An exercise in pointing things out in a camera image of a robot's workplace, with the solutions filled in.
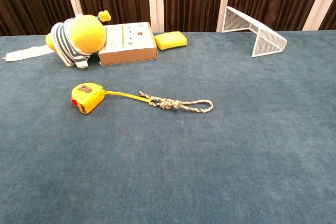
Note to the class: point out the yellow tape measure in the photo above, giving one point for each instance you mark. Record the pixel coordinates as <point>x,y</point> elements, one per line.
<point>88,98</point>

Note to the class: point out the yellow sponge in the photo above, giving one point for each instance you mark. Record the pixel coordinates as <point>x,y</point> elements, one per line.
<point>170,40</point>

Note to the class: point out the blue table mat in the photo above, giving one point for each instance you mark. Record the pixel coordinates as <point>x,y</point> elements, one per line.
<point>183,155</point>

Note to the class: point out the white wooden board box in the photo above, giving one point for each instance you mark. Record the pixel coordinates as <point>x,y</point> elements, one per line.
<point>128,51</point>

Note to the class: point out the yellow plush toy striped shirt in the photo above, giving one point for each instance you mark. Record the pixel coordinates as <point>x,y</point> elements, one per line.
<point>84,35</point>

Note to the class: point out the white metal mesh rack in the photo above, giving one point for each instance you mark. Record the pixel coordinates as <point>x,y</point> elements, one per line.
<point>267,42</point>

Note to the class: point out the white paper tag strip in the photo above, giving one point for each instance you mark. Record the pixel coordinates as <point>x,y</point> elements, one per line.
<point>26,53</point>

